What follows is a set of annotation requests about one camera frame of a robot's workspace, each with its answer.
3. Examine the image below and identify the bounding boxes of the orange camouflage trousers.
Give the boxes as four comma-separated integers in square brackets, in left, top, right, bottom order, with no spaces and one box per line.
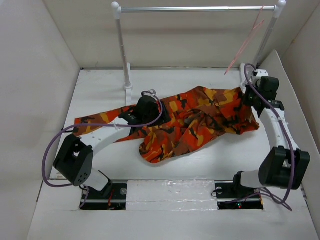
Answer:
[73,85,261,165]

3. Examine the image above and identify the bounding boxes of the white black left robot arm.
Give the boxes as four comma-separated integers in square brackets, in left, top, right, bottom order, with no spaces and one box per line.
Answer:
[53,91,170,199]

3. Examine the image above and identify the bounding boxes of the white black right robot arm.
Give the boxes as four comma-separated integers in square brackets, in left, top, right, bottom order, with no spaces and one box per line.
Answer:
[231,71,311,197]

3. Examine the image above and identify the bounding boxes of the white foam board panel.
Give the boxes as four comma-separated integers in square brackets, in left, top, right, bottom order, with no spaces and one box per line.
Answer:
[261,50,320,186]

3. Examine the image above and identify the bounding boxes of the white metal clothes rack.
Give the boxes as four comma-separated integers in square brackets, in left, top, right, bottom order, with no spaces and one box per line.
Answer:
[109,0,287,105]

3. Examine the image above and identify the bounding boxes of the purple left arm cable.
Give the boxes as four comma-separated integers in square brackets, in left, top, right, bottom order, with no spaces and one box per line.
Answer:
[41,90,164,208]

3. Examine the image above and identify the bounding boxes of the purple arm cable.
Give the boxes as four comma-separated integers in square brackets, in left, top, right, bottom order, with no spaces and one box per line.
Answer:
[41,90,164,208]
[243,63,298,212]

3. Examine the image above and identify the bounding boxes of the pink wire hanger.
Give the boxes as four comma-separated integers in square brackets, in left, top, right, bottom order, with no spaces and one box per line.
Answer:
[224,5,265,75]

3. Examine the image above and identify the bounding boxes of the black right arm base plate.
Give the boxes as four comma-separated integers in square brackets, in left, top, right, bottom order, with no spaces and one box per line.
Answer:
[211,180,264,210]

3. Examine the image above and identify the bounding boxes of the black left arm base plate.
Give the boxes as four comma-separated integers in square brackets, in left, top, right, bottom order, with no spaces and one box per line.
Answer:
[79,181,128,211]

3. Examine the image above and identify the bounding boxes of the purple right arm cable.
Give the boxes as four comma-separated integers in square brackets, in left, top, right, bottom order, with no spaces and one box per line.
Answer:
[243,63,298,212]

